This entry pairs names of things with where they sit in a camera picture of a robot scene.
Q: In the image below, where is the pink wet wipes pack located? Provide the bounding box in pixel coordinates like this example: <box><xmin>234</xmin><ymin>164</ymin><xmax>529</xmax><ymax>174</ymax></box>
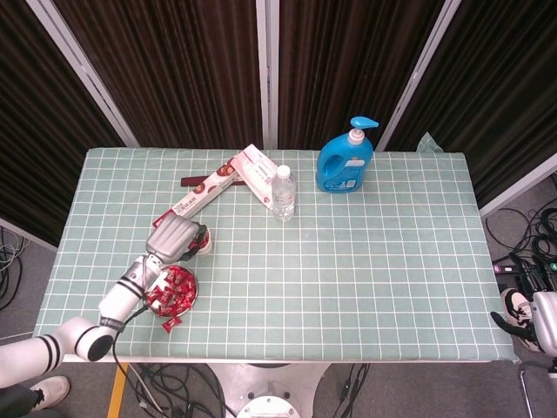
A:
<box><xmin>229</xmin><ymin>143</ymin><xmax>279</xmax><ymax>210</ymax></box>

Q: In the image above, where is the yellow floor tape strip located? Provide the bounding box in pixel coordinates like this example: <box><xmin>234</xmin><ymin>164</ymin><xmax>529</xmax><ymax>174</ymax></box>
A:
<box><xmin>107</xmin><ymin>363</ymin><xmax>130</xmax><ymax>418</ymax></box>

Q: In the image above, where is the grey floor cable bundle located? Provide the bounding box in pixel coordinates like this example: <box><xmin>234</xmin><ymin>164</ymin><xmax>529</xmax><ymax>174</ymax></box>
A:
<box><xmin>0</xmin><ymin>226</ymin><xmax>31</xmax><ymax>310</ymax></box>

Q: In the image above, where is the dark trouser leg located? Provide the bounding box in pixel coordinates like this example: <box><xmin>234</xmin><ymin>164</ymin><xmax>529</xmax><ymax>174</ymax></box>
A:
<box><xmin>0</xmin><ymin>385</ymin><xmax>38</xmax><ymax>418</ymax></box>

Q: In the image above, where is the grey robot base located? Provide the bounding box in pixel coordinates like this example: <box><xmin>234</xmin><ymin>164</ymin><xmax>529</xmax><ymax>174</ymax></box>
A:
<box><xmin>204</xmin><ymin>361</ymin><xmax>332</xmax><ymax>418</ymax></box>

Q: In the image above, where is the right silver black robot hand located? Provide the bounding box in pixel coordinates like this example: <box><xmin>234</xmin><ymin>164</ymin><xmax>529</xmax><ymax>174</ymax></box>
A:
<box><xmin>490</xmin><ymin>252</ymin><xmax>557</xmax><ymax>354</ymax></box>

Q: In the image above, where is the clear plastic water bottle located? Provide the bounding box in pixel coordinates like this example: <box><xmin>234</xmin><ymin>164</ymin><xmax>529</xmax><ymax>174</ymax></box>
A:
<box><xmin>271</xmin><ymin>164</ymin><xmax>298</xmax><ymax>223</ymax></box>

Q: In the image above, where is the plain white sneaker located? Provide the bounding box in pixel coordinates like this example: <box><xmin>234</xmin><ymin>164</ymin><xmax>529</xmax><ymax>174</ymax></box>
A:
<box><xmin>30</xmin><ymin>375</ymin><xmax>70</xmax><ymax>411</ymax></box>

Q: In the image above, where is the long white red baking-paper box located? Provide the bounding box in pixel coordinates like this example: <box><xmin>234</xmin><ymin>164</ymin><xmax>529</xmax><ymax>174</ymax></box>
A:
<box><xmin>151</xmin><ymin>152</ymin><xmax>245</xmax><ymax>230</ymax></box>

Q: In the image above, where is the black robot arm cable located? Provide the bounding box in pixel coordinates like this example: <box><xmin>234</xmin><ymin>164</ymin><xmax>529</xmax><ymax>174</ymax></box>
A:
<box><xmin>111</xmin><ymin>303</ymin><xmax>150</xmax><ymax>366</ymax></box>

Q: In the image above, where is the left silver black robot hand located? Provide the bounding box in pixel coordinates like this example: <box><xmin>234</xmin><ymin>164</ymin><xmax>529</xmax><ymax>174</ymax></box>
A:
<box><xmin>144</xmin><ymin>215</ymin><xmax>211</xmax><ymax>266</ymax></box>

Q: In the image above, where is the green checked tablecloth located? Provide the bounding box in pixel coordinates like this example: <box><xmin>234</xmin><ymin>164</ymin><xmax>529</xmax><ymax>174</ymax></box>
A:
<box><xmin>33</xmin><ymin>132</ymin><xmax>519</xmax><ymax>362</ymax></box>

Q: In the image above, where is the black floor cable bundle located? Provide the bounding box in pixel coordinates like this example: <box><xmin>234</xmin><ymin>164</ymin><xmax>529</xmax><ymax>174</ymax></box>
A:
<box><xmin>128</xmin><ymin>363</ymin><xmax>236</xmax><ymax>418</ymax></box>
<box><xmin>485</xmin><ymin>173</ymin><xmax>557</xmax><ymax>262</ymax></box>

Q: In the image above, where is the round steel plate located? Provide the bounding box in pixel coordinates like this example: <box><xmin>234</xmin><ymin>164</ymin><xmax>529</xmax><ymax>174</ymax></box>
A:
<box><xmin>145</xmin><ymin>264</ymin><xmax>200</xmax><ymax>317</ymax></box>

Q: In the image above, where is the heap of red candies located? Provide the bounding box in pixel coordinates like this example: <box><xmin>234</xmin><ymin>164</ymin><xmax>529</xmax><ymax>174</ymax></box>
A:
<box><xmin>146</xmin><ymin>266</ymin><xmax>196</xmax><ymax>315</ymax></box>

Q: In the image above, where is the white paper cup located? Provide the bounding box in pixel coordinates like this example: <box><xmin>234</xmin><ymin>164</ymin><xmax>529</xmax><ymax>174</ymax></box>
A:
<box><xmin>191</xmin><ymin>228</ymin><xmax>214</xmax><ymax>257</ymax></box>

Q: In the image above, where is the black power strip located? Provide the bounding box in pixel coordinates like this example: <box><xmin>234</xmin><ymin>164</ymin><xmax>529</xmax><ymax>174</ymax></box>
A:
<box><xmin>491</xmin><ymin>259</ymin><xmax>557</xmax><ymax>276</ymax></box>

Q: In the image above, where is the dark fabric partition screen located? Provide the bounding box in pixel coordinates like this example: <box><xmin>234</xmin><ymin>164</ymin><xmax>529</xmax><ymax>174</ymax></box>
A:
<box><xmin>376</xmin><ymin>0</ymin><xmax>557</xmax><ymax>219</ymax></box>
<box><xmin>0</xmin><ymin>0</ymin><xmax>140</xmax><ymax>247</ymax></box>
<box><xmin>267</xmin><ymin>0</ymin><xmax>462</xmax><ymax>152</ymax></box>
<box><xmin>25</xmin><ymin>0</ymin><xmax>269</xmax><ymax>149</ymax></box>

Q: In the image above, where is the blue pump detergent bottle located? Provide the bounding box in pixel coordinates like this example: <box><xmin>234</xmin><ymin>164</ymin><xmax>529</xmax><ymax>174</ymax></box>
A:
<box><xmin>316</xmin><ymin>115</ymin><xmax>380</xmax><ymax>193</ymax></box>

